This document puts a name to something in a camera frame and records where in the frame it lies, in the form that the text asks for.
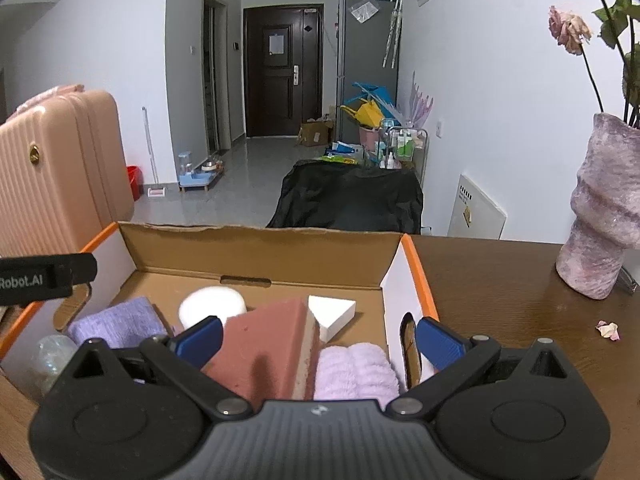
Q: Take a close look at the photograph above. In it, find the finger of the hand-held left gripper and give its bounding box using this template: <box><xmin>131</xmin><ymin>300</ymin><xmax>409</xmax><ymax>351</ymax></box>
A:
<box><xmin>0</xmin><ymin>252</ymin><xmax>97</xmax><ymax>285</ymax></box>

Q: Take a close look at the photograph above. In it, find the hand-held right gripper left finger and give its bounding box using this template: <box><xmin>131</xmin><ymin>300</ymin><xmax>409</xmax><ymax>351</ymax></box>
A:
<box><xmin>70</xmin><ymin>316</ymin><xmax>251</xmax><ymax>422</ymax></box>

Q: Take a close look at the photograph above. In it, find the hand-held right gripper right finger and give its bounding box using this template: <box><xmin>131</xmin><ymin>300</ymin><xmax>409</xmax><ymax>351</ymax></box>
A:
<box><xmin>385</xmin><ymin>316</ymin><xmax>570</xmax><ymax>418</ymax></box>

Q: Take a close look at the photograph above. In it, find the white round sponge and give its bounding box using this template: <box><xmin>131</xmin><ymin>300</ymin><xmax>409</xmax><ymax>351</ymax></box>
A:
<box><xmin>178</xmin><ymin>286</ymin><xmax>247</xmax><ymax>331</ymax></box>

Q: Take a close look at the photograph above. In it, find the red brown sponge block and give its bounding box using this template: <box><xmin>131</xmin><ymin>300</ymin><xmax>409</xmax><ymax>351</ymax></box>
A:
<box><xmin>202</xmin><ymin>297</ymin><xmax>321</xmax><ymax>401</ymax></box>

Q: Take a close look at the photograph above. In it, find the purple towel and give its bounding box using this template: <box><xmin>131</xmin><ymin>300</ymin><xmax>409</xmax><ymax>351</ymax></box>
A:
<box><xmin>66</xmin><ymin>296</ymin><xmax>176</xmax><ymax>351</ymax></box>

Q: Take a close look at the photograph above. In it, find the lilac fluffy towel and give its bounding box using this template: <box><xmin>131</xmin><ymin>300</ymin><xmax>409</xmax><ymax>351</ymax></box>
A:
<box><xmin>314</xmin><ymin>342</ymin><xmax>401</xmax><ymax>402</ymax></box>

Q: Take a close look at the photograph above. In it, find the orange-edged cardboard box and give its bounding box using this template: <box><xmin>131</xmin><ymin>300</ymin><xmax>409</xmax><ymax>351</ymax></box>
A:
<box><xmin>0</xmin><ymin>222</ymin><xmax>441</xmax><ymax>406</ymax></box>

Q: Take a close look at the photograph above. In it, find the white wedge sponge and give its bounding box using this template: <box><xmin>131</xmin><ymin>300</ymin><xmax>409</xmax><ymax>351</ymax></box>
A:
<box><xmin>307</xmin><ymin>295</ymin><xmax>357</xmax><ymax>343</ymax></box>

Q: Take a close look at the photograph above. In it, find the clear plastic container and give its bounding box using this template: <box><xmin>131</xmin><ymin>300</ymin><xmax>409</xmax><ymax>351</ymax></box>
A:
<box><xmin>31</xmin><ymin>334</ymin><xmax>81</xmax><ymax>396</ymax></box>

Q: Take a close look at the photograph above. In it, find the pink ribbed suitcase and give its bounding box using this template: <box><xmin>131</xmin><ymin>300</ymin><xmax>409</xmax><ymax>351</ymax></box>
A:
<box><xmin>0</xmin><ymin>89</ymin><xmax>136</xmax><ymax>261</ymax></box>

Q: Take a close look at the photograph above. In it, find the red bin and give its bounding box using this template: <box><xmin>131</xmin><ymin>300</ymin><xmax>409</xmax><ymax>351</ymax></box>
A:
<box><xmin>125</xmin><ymin>166</ymin><xmax>143</xmax><ymax>202</ymax></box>

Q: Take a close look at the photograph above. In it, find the white mop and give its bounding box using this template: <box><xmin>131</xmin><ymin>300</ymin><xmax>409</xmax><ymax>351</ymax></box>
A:
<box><xmin>141</xmin><ymin>106</ymin><xmax>167</xmax><ymax>198</ymax></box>

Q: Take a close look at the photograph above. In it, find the white board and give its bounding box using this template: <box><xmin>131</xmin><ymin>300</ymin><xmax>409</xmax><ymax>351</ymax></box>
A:
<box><xmin>446</xmin><ymin>174</ymin><xmax>507</xmax><ymax>241</ymax></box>

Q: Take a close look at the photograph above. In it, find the blue pet water dispenser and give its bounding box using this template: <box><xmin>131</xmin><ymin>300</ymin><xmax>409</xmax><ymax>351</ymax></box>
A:
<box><xmin>177</xmin><ymin>151</ymin><xmax>221</xmax><ymax>193</ymax></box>

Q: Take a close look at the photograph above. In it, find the black cloth cover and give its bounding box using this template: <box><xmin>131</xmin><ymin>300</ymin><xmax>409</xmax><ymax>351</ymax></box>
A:
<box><xmin>266</xmin><ymin>159</ymin><xmax>424</xmax><ymax>234</ymax></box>

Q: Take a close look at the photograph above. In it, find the pink folded cloth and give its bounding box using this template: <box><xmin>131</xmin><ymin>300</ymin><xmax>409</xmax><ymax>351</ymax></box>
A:
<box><xmin>12</xmin><ymin>84</ymin><xmax>86</xmax><ymax>116</ymax></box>

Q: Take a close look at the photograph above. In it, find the metal trolley cart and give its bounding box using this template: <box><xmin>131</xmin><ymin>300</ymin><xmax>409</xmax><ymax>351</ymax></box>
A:
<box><xmin>372</xmin><ymin>127</ymin><xmax>430</xmax><ymax>186</ymax></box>

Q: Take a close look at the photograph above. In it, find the row of toiletry bottles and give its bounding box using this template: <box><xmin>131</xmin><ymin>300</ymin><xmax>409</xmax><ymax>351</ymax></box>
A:
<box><xmin>377</xmin><ymin>129</ymin><xmax>426</xmax><ymax>170</ymax></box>

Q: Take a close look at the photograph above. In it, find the pink bucket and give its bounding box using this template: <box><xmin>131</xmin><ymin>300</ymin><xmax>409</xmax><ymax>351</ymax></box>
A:
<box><xmin>359</xmin><ymin>126</ymin><xmax>383</xmax><ymax>153</ymax></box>

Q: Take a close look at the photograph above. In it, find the pink textured vase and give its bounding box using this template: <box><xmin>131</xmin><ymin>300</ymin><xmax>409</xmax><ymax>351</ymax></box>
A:
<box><xmin>556</xmin><ymin>112</ymin><xmax>640</xmax><ymax>301</ymax></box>

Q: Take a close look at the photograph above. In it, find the brown cardboard carton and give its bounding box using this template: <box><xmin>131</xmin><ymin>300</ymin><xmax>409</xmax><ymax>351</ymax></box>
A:
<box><xmin>298</xmin><ymin>119</ymin><xmax>335</xmax><ymax>147</ymax></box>

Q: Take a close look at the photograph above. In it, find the yellow bag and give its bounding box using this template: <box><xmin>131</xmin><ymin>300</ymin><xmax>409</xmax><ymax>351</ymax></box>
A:
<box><xmin>340</xmin><ymin>101</ymin><xmax>385</xmax><ymax>128</ymax></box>

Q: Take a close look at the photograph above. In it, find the blue bag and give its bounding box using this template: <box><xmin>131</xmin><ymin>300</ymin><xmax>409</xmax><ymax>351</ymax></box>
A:
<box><xmin>351</xmin><ymin>81</ymin><xmax>401</xmax><ymax>116</ymax></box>

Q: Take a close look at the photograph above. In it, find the dark brown entrance door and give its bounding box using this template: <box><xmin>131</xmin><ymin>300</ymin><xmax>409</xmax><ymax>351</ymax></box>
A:
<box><xmin>242</xmin><ymin>4</ymin><xmax>324</xmax><ymax>138</ymax></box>

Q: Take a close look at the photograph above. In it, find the grey refrigerator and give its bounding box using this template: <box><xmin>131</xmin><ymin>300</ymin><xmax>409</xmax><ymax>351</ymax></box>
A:
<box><xmin>336</xmin><ymin>0</ymin><xmax>401</xmax><ymax>148</ymax></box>

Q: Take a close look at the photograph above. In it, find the white folded umbrella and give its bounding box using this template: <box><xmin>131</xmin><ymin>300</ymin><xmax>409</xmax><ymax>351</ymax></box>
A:
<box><xmin>390</xmin><ymin>0</ymin><xmax>404</xmax><ymax>68</ymax></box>
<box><xmin>382</xmin><ymin>0</ymin><xmax>399</xmax><ymax>68</ymax></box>

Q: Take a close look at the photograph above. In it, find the clear plastic bag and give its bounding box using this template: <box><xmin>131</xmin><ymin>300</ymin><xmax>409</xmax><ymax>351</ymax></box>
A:
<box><xmin>350</xmin><ymin>0</ymin><xmax>380</xmax><ymax>23</ymax></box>

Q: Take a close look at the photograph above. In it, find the short-stemmed dried rose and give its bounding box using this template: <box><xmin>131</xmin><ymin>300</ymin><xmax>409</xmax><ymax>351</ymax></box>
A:
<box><xmin>548</xmin><ymin>6</ymin><xmax>606</xmax><ymax>115</ymax></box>

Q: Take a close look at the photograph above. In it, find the long-stemmed dried rose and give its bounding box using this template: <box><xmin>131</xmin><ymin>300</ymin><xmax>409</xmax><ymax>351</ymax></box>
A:
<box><xmin>579</xmin><ymin>0</ymin><xmax>640</xmax><ymax>128</ymax></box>

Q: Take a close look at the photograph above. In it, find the dark side door frame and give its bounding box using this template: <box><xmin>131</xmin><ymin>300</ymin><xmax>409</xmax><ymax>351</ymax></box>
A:
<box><xmin>201</xmin><ymin>0</ymin><xmax>232</xmax><ymax>153</ymax></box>

